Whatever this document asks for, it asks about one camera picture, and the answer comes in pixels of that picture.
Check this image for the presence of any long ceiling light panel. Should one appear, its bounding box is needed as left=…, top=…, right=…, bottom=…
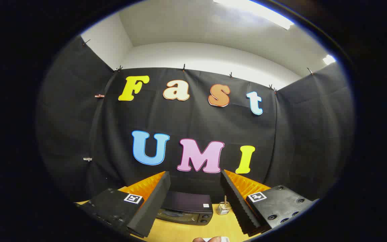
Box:
left=213, top=0, right=295, bottom=30

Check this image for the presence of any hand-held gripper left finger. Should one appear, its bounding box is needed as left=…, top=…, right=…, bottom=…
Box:
left=76, top=171, right=171, bottom=238

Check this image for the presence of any black toaster oven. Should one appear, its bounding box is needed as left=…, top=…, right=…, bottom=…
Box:
left=156, top=191, right=214, bottom=226

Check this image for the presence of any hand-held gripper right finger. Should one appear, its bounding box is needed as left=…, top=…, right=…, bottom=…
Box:
left=220, top=169, right=320, bottom=237

